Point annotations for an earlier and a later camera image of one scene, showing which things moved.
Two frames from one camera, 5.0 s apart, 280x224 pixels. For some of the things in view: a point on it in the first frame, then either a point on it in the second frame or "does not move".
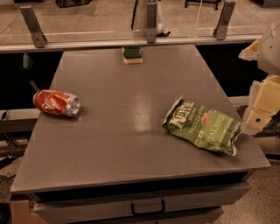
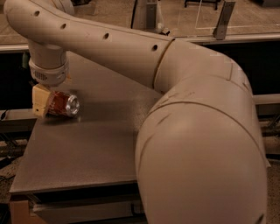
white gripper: (270, 50) → (48, 74)
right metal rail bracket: (220, 31) does not move
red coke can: (57, 101) does not move
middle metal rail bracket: (151, 23) does not move
